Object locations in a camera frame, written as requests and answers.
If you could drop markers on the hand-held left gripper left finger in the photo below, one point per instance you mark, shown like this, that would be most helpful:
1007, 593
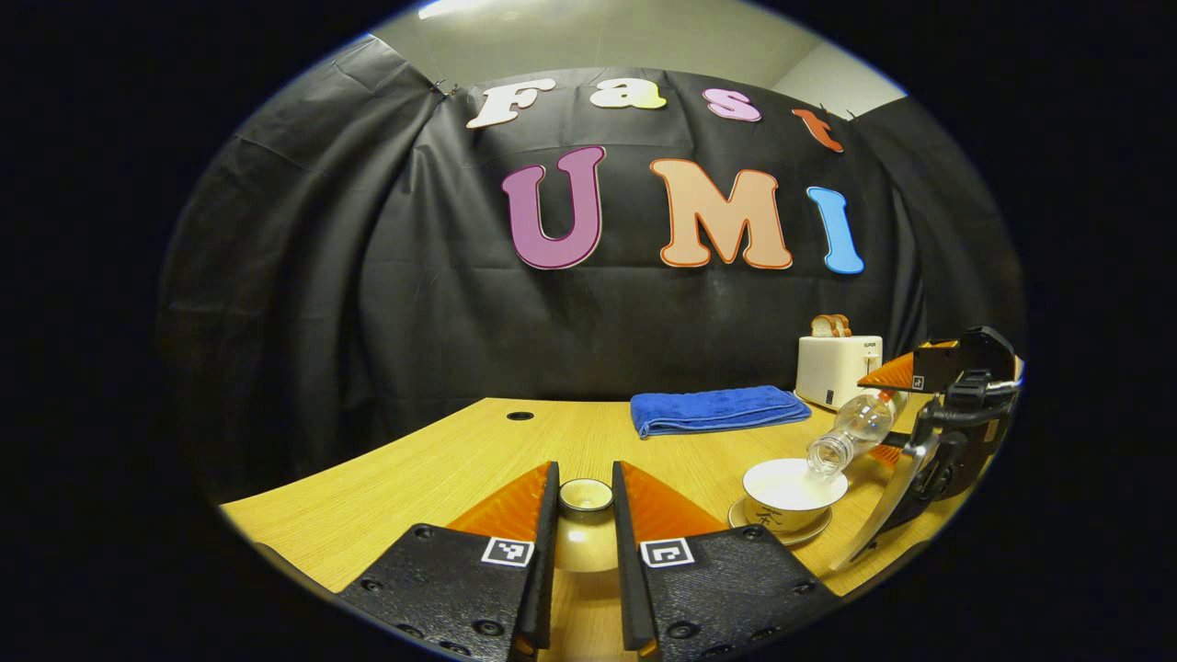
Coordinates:
548, 552

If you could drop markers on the clear plastic water bottle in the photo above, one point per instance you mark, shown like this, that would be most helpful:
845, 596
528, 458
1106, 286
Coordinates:
860, 428

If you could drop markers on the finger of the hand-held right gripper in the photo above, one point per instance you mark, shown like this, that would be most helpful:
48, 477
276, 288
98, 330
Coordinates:
887, 453
929, 368

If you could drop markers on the cream ceramic teacup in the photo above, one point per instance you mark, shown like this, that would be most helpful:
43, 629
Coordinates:
791, 501

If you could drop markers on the white toaster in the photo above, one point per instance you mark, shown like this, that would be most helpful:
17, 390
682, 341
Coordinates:
832, 368

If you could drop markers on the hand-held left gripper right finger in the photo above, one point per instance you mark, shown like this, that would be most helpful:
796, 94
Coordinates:
625, 570

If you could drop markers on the black backdrop cloth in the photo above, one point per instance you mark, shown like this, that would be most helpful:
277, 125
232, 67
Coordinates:
368, 276

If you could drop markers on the cream ceramic saucer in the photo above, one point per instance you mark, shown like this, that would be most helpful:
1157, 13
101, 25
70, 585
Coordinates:
809, 536

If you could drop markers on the folded blue towel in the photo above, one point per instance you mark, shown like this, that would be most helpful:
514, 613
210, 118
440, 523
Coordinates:
717, 409

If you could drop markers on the toast slice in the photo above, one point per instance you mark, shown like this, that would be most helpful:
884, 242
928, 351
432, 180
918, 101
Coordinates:
821, 326
842, 325

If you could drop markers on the cream teacup lid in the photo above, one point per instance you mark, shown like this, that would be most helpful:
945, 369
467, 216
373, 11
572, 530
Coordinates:
586, 542

